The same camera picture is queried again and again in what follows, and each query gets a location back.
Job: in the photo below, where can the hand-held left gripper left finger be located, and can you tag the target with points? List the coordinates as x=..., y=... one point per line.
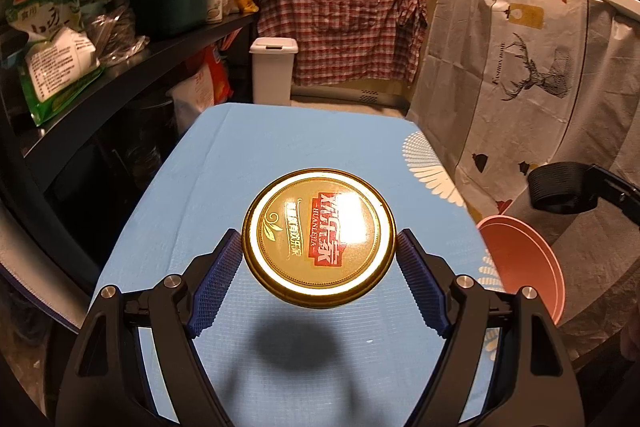
x=220, y=282

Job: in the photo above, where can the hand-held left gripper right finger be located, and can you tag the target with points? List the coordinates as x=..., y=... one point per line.
x=422, y=282

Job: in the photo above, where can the pink plastic basin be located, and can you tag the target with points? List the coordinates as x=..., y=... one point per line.
x=520, y=267

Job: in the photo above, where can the gold jar lid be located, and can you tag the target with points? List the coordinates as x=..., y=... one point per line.
x=320, y=237

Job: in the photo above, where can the white deer print cloth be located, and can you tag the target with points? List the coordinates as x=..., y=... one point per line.
x=525, y=107

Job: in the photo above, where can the grey plain curtain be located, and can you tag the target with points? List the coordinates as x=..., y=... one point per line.
x=610, y=82

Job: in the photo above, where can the blue printed tablecloth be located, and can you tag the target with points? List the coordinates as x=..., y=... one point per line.
x=325, y=147

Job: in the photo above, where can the white sack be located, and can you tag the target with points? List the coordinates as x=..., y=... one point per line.
x=195, y=99

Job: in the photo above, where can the red orange sack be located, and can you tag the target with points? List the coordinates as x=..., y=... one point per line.
x=218, y=79

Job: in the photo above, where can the white pedal bin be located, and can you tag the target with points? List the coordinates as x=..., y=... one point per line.
x=272, y=74

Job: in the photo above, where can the black shelf rack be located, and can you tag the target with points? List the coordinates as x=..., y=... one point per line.
x=165, y=52

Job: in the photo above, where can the clear bag of food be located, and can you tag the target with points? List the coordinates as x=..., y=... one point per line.
x=117, y=39

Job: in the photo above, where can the green white food bag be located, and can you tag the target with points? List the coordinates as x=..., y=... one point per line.
x=52, y=77

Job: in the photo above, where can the red plaid shirt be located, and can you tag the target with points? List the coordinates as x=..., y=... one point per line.
x=345, y=22

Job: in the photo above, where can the white labelled jar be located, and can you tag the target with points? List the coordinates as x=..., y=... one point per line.
x=215, y=2

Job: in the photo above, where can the green printed plastic bag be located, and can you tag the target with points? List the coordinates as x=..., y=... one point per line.
x=45, y=7

